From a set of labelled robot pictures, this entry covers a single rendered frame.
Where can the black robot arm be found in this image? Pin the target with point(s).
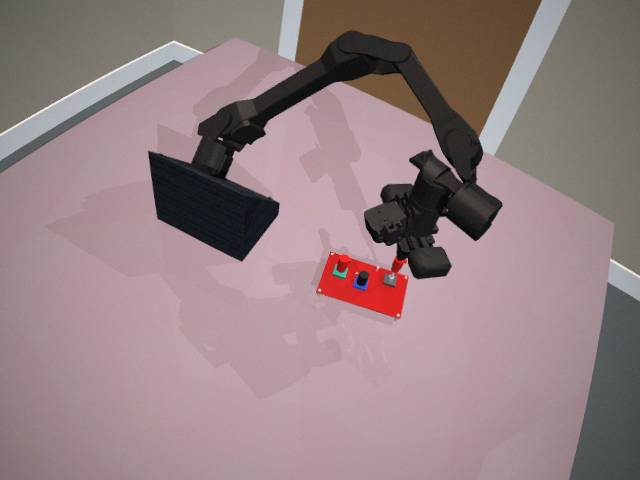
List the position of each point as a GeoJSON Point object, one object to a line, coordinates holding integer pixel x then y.
{"type": "Point", "coordinates": [354, 55]}

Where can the red circuit board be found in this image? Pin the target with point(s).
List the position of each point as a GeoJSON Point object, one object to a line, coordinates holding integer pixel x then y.
{"type": "Point", "coordinates": [359, 283]}

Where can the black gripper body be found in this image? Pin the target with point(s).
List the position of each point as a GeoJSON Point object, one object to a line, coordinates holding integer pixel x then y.
{"type": "Point", "coordinates": [424, 261]}

